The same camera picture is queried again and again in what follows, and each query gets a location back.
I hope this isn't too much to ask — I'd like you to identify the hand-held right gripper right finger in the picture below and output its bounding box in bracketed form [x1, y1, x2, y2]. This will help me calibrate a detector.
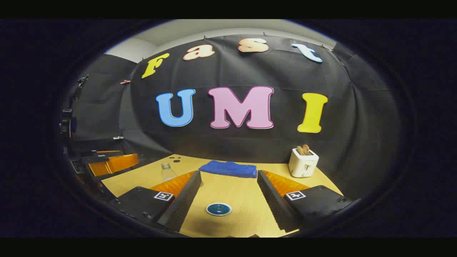
[257, 170, 354, 232]

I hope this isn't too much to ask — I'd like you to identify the clear plastic water bottle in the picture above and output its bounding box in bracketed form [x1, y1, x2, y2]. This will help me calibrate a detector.
[160, 162, 178, 183]

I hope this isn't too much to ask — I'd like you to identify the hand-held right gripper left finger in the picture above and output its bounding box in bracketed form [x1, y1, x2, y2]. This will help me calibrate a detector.
[109, 170, 202, 232]

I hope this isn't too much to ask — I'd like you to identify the white teacup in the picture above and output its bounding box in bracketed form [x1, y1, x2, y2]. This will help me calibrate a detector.
[206, 202, 233, 217]

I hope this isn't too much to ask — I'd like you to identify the folded blue towel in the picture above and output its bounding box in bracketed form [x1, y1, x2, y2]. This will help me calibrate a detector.
[199, 161, 258, 178]

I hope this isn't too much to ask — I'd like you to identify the black backdrop cloth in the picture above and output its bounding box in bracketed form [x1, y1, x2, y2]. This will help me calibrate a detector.
[68, 34, 404, 200]

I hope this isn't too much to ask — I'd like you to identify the white toaster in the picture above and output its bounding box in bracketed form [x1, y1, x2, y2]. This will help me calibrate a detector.
[288, 147, 319, 178]

